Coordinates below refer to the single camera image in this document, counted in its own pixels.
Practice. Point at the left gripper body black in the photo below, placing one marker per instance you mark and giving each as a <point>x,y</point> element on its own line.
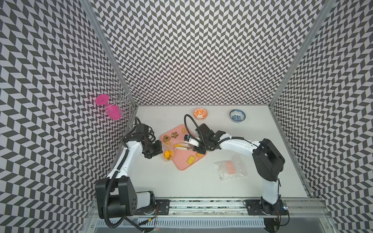
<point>152,149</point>

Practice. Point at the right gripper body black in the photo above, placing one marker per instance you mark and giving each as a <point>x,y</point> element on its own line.
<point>203,144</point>

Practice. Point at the clear resealable bag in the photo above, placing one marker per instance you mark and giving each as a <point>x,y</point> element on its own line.
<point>167,146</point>

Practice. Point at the yellow cookies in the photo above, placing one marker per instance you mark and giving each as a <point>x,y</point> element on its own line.
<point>168,155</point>

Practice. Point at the yellow rectangular biscuit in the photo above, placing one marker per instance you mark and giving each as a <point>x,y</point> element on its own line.
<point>191,160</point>

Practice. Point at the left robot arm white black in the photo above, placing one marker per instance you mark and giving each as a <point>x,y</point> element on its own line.
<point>116,197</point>

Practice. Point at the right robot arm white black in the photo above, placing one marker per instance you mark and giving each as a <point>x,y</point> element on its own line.
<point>268,161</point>

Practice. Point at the clear bag with pink contents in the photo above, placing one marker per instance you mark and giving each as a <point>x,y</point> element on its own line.
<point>231,169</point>

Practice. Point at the heart chocolate cookie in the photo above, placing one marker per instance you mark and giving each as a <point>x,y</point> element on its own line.
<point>166,138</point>

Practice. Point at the orange patterned bowl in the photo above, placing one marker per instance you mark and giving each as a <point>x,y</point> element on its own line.
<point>200,113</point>

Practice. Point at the pink plastic tray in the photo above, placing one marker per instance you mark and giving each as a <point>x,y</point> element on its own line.
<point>181,153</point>

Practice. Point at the blue patterned bowl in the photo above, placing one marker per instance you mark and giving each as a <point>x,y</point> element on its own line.
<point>237,115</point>

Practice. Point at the pink stemmed glass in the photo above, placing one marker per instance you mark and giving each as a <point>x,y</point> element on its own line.
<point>107,109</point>

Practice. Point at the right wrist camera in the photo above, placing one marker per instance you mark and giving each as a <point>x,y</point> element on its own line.
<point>191,140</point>

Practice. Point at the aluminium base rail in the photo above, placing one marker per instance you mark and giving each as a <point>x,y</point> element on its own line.
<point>222,215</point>

